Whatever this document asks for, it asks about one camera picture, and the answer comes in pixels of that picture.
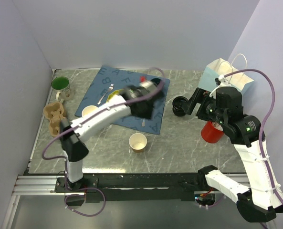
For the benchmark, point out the green polka dot plate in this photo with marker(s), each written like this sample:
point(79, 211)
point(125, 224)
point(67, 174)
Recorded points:
point(112, 94)

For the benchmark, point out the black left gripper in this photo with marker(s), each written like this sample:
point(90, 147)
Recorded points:
point(146, 114)

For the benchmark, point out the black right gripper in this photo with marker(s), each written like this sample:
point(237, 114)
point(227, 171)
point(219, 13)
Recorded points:
point(197, 96)

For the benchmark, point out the dark teal mug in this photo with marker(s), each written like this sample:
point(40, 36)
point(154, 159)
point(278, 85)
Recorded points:
point(157, 82)

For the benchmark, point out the blue letter placemat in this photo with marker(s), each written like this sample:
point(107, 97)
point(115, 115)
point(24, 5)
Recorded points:
point(121, 78)

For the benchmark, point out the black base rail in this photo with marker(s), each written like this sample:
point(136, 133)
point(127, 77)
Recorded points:
point(137, 186)

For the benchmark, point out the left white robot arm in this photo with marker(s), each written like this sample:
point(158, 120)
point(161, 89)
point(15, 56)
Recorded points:
point(74, 134)

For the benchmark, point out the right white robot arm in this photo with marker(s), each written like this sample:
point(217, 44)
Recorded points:
point(262, 200)

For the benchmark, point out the stack of brown paper cups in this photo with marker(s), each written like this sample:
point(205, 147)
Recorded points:
point(87, 110)

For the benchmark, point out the green interior floral mug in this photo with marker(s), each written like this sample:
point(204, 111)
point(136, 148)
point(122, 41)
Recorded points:
point(63, 89)

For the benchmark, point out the light blue paper bag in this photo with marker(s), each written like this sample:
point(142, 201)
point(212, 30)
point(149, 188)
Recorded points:
point(222, 67)

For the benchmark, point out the silver fork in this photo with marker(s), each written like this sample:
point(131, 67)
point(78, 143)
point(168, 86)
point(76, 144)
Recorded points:
point(108, 90)

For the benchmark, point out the brown cardboard cup carrier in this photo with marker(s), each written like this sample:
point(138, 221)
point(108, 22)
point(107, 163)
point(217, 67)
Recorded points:
point(55, 113)

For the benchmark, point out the stack of black cup lids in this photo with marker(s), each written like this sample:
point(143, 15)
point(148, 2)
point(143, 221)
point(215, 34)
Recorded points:
point(177, 106)

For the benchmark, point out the red cup with stirrers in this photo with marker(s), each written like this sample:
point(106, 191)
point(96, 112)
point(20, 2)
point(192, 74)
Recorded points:
point(212, 132)

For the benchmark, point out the brown paper coffee cup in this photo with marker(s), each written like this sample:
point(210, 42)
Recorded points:
point(138, 142)

